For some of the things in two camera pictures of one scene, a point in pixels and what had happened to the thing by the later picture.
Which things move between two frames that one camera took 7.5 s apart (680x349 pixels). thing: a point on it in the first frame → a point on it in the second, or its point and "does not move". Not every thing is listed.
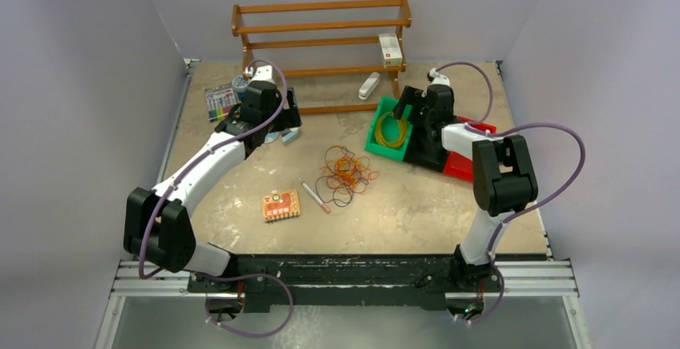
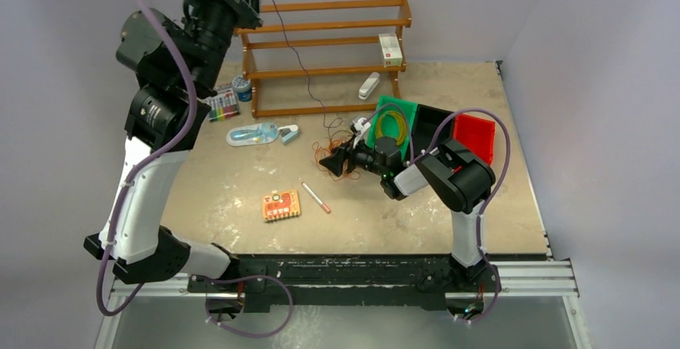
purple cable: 346,177 → 332,123
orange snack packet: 281,204 does not move
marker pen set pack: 220,99 does not move
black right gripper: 413,97 → 340,156
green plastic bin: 390,126 does not move
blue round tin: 239,85 does not move
